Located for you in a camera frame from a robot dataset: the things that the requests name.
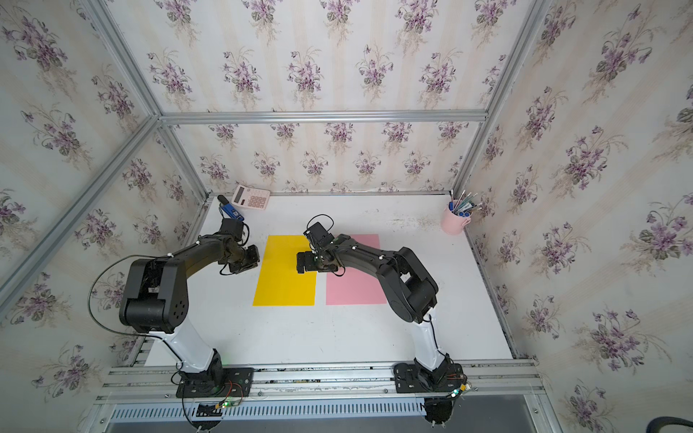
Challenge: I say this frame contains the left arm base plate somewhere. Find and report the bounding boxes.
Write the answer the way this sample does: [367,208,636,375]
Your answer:
[176,367,256,399]

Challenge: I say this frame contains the pens in cup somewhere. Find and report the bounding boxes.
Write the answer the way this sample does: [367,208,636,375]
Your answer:
[448,191,478,218]

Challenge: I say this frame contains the pink rectangular paper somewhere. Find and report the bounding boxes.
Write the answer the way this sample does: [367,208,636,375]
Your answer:
[326,268,387,306]

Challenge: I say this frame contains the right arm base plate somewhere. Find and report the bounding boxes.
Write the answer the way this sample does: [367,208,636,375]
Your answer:
[393,359,467,393]

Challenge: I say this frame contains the pink pen cup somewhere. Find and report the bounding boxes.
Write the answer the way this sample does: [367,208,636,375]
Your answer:
[440,201,472,236]

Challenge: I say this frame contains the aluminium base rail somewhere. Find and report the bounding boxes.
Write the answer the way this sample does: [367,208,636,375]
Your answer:
[95,359,547,404]

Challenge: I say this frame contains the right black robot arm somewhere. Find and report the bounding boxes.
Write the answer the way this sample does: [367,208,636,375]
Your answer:
[297,228,453,389]

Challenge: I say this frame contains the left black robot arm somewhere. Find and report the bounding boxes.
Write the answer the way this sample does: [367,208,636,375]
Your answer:
[119,218,259,380]

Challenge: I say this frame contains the yellow rectangular paper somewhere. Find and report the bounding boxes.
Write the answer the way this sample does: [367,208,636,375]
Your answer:
[253,236,316,307]

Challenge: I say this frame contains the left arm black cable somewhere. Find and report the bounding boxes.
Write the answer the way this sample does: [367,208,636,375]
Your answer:
[87,253,185,358]

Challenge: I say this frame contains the pink calculator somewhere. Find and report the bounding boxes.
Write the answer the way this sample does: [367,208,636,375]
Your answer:
[229,184,271,210]

